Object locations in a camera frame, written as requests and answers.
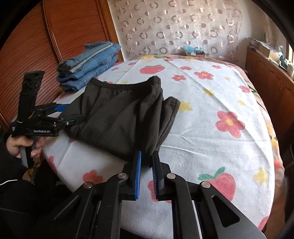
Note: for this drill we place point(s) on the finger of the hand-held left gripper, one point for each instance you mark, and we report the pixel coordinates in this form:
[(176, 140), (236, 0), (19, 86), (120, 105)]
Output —
[(60, 107), (71, 120)]

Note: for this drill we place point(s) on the small printed box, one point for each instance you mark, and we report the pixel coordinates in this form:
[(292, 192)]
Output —
[(195, 54)]

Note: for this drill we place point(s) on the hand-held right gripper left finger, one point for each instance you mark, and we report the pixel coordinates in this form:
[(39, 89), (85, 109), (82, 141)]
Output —
[(137, 177)]

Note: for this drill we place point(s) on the black pants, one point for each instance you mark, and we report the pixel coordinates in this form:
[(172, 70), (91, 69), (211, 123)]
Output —
[(119, 119)]

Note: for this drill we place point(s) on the person's black jacket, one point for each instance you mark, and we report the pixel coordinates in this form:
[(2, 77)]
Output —
[(23, 206)]

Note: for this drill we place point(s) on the circle patterned sheer curtain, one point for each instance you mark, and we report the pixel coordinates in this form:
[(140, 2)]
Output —
[(179, 25)]

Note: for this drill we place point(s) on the person's left hand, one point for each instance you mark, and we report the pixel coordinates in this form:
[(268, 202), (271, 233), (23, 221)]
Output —
[(16, 143)]

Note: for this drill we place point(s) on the cardboard box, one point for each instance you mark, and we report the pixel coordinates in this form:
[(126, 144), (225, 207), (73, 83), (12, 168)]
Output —
[(270, 52)]

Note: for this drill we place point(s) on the window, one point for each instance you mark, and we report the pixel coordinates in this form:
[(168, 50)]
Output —
[(290, 55)]

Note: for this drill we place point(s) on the pink floral bedsheet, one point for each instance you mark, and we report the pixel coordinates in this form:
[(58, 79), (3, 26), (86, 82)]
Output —
[(271, 128)]

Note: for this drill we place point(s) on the wooden wardrobe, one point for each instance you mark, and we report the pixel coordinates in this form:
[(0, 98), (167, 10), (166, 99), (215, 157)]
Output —
[(46, 46)]

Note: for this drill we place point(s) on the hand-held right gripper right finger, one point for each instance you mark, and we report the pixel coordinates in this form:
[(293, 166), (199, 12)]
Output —
[(155, 178)]

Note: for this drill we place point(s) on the wooden side cabinet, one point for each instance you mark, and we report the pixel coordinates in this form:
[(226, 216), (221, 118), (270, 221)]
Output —
[(271, 87)]

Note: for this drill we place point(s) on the pale window curtain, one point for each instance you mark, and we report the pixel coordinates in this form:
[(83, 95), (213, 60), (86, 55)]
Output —
[(272, 32)]

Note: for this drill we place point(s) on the white floral towel blanket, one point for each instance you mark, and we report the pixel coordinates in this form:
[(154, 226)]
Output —
[(206, 142)]

